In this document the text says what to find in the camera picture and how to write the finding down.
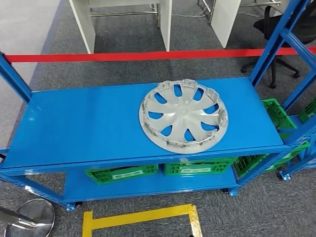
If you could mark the white desk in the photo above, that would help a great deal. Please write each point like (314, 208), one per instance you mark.
(225, 19)
(86, 26)

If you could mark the red barrier tape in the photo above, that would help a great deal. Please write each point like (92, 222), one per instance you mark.
(123, 56)

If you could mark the green plastic crate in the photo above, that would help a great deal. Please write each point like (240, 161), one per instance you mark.
(121, 175)
(279, 114)
(308, 113)
(249, 162)
(197, 167)

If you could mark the blue metal shelf rack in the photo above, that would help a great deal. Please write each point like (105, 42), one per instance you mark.
(302, 150)
(86, 124)

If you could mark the silver wheel hubcap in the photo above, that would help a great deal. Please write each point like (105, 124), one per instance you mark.
(184, 116)

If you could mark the black office chair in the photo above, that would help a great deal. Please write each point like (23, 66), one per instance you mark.
(271, 29)

